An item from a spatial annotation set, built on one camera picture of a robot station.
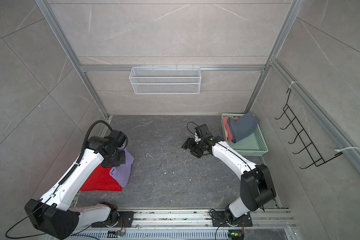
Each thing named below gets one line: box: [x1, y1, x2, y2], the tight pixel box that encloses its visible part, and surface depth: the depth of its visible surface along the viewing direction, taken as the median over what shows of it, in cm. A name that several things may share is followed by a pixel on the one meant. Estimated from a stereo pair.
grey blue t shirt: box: [227, 112, 259, 144], surface depth 104 cm
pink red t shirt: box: [223, 115, 243, 142], surface depth 103 cm
